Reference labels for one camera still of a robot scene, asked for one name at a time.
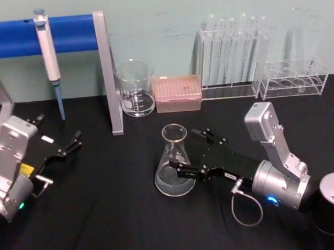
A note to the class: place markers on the clear tall test tube rack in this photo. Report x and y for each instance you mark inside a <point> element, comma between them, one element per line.
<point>227,91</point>

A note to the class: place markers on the white pipette with blue tip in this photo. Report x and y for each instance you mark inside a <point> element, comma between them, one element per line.
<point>49,58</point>

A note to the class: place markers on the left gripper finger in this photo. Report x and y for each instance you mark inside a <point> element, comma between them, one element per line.
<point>35,120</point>
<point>70,148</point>

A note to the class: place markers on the clear glass test tube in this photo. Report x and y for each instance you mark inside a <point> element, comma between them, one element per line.
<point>223,46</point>
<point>263,41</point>
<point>244,42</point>
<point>232,46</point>
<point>212,44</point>
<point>253,45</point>

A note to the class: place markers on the clear glass beaker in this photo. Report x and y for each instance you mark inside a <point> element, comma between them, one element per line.
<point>135,87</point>

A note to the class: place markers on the pink pipette tip box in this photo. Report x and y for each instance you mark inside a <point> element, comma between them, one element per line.
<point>178,93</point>

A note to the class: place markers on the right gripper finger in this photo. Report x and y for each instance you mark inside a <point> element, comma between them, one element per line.
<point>209,138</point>
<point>192,172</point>

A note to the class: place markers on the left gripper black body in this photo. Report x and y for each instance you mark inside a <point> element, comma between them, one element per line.
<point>43,151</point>

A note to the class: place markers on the pipette stand with blue bar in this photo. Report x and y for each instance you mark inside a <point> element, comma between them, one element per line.
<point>16,37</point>

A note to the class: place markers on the clear glass conical flask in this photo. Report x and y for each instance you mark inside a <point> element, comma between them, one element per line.
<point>171,147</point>

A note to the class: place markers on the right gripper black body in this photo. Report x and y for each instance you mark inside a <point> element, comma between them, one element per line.
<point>230,161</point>

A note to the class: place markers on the black table cloth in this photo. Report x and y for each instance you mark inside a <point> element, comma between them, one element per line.
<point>118,217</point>

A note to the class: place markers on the clear low rack with holes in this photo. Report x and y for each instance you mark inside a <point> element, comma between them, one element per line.
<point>294,89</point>

